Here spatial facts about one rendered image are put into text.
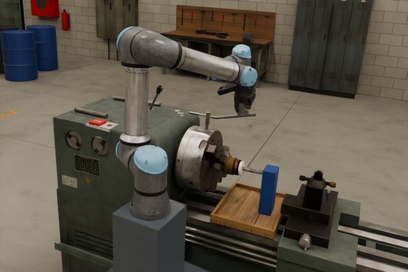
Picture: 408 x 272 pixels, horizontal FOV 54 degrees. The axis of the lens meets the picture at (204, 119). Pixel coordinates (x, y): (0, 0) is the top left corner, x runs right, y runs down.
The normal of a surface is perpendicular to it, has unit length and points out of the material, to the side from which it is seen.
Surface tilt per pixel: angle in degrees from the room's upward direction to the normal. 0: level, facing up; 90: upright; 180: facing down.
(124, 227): 90
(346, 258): 0
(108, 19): 90
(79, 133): 90
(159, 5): 90
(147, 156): 7
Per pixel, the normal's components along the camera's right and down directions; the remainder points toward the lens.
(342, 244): 0.05, -0.94
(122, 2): -0.38, 0.28
